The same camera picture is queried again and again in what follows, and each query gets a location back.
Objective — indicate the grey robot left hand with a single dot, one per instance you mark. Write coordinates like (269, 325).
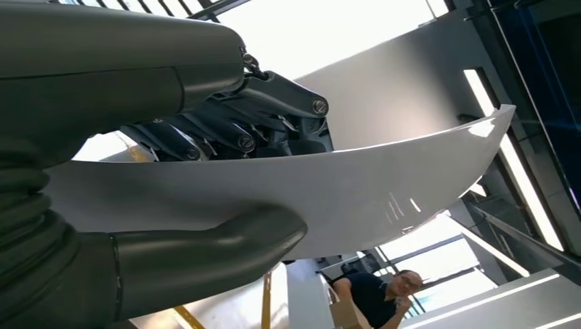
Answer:
(90, 68)

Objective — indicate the person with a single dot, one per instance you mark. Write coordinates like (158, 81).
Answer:
(367, 295)

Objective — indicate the ceiling light strip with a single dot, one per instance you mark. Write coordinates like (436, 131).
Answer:
(522, 181)

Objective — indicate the cardboard box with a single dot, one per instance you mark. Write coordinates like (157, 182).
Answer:
(345, 315)

